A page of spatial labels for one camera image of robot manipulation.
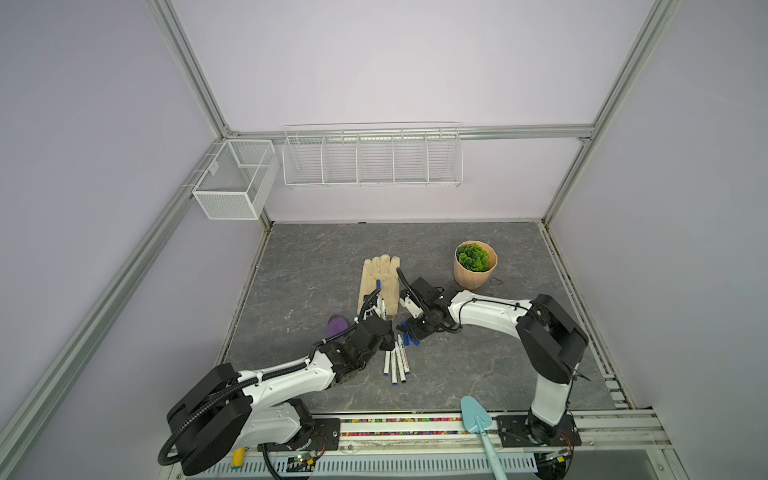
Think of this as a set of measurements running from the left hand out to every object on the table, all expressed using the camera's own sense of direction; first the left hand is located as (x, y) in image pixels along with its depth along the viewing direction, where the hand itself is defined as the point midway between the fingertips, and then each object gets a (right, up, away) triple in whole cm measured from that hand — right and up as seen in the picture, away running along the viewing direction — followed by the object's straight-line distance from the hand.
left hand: (391, 326), depth 84 cm
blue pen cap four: (+7, -6, +5) cm, 11 cm away
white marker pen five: (+3, -11, +1) cm, 11 cm away
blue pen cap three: (+4, +1, -2) cm, 5 cm away
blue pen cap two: (+5, -5, +5) cm, 9 cm away
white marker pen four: (+1, -12, 0) cm, 12 cm away
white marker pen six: (+4, -9, +3) cm, 10 cm away
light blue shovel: (+22, -21, -10) cm, 32 cm away
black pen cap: (+3, -2, +7) cm, 8 cm away
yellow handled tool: (-36, -28, -13) cm, 48 cm away
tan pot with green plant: (+26, +18, +10) cm, 33 cm away
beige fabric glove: (-4, +14, +21) cm, 25 cm away
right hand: (+7, -4, +7) cm, 10 cm away
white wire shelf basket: (-6, +53, +15) cm, 56 cm away
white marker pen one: (-3, +10, -7) cm, 12 cm away
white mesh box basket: (-51, +44, +13) cm, 69 cm away
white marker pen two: (-2, +5, -3) cm, 6 cm away
